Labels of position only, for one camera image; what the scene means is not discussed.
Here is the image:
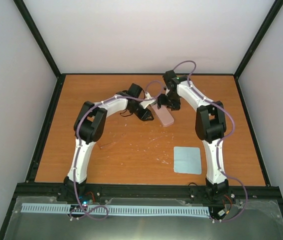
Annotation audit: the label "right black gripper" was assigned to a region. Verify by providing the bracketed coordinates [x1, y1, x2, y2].
[157, 92, 180, 112]

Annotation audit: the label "pink glasses case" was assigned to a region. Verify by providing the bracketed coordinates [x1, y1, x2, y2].
[151, 103, 175, 127]

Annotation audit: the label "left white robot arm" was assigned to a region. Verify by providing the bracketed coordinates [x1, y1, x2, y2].
[63, 83, 156, 202]

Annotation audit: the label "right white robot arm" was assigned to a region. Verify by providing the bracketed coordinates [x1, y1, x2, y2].
[157, 70, 229, 202]

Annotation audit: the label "transparent brown sunglasses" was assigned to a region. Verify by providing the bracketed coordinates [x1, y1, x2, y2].
[98, 133, 127, 150]

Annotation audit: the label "light blue cleaning cloth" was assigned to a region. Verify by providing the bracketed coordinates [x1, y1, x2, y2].
[173, 146, 202, 175]

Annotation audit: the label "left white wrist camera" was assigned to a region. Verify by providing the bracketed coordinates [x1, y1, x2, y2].
[140, 91, 157, 109]

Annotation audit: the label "black aluminium frame rail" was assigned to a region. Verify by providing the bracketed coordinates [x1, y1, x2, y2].
[13, 182, 281, 204]

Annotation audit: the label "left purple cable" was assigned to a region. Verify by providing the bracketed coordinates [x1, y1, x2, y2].
[68, 81, 165, 221]

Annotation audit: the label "purple cable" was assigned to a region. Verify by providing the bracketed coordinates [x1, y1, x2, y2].
[68, 81, 165, 221]
[165, 60, 248, 223]

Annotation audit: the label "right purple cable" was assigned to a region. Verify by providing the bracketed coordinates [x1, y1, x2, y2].
[165, 60, 248, 223]

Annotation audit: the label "metal base plate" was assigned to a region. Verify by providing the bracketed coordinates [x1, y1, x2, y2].
[2, 197, 283, 240]

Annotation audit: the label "slotted grey cable duct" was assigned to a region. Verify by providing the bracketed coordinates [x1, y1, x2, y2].
[20, 203, 210, 218]

